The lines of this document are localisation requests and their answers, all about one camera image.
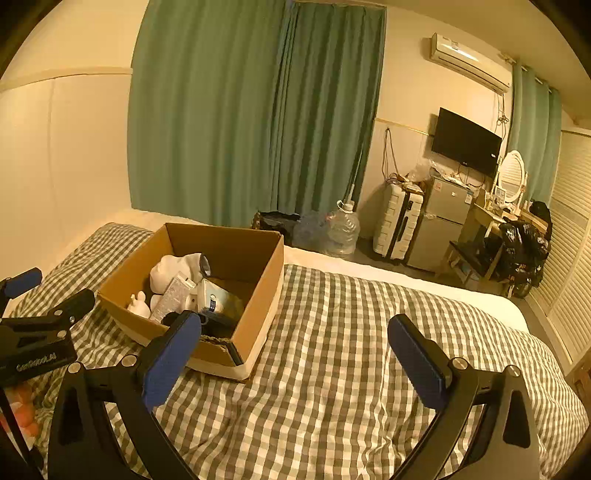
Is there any white cream tube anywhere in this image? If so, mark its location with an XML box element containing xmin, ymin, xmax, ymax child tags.
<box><xmin>148</xmin><ymin>274</ymin><xmax>197</xmax><ymax>323</ymax></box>

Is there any white sock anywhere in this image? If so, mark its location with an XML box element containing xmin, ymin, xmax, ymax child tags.
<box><xmin>149</xmin><ymin>253</ymin><xmax>211</xmax><ymax>294</ymax></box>

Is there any blue silver packet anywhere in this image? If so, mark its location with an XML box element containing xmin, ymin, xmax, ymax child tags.
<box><xmin>195</xmin><ymin>278</ymin><xmax>245</xmax><ymax>327</ymax></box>

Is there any operator hand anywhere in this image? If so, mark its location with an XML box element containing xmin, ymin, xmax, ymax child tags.
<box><xmin>3</xmin><ymin>382</ymin><xmax>39</xmax><ymax>439</ymax></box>

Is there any small white figurine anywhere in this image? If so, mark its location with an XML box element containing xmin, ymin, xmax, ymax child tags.
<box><xmin>126</xmin><ymin>291</ymin><xmax>151</xmax><ymax>319</ymax></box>

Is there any wooden stool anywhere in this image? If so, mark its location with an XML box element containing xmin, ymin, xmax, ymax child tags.
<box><xmin>435</xmin><ymin>241</ymin><xmax>504</xmax><ymax>291</ymax></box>

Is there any checkered bed cover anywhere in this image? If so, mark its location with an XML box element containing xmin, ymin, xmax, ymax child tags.
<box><xmin>16</xmin><ymin>224</ymin><xmax>588</xmax><ymax>479</ymax></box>

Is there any black bags pile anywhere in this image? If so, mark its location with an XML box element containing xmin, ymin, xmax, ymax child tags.
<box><xmin>497</xmin><ymin>201</ymin><xmax>553</xmax><ymax>299</ymax></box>

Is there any wooden desk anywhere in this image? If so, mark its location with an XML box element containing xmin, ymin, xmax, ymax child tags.
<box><xmin>470</xmin><ymin>206</ymin><xmax>547</xmax><ymax>252</ymax></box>

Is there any brown cardboard box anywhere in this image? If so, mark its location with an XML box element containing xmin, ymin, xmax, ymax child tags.
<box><xmin>98</xmin><ymin>223</ymin><xmax>283</xmax><ymax>381</ymax></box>

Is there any silver mini fridge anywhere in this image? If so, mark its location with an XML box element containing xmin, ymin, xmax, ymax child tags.
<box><xmin>406</xmin><ymin>176</ymin><xmax>474</xmax><ymax>272</ymax></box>

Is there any white suitcase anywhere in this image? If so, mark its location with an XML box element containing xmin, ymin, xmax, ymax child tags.
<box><xmin>373</xmin><ymin>182</ymin><xmax>424</xmax><ymax>261</ymax></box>

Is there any large water bottle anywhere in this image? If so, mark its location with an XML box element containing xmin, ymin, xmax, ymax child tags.
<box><xmin>322</xmin><ymin>200</ymin><xmax>361</xmax><ymax>258</ymax></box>

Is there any oval vanity mirror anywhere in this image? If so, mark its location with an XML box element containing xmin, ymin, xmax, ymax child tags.
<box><xmin>493</xmin><ymin>150</ymin><xmax>528</xmax><ymax>204</ymax></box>

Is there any black bag on floor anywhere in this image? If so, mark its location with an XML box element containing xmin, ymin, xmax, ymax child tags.
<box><xmin>250</xmin><ymin>211</ymin><xmax>325</xmax><ymax>251</ymax></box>

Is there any green window curtain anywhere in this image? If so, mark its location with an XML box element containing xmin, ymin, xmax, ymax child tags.
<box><xmin>508</xmin><ymin>62</ymin><xmax>562</xmax><ymax>203</ymax></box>

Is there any white air conditioner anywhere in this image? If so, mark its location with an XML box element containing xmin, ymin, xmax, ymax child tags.
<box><xmin>430</xmin><ymin>33</ymin><xmax>512</xmax><ymax>94</ymax></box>

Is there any black wall television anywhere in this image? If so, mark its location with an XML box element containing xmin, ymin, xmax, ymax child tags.
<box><xmin>432</xmin><ymin>108</ymin><xmax>502</xmax><ymax>178</ymax></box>

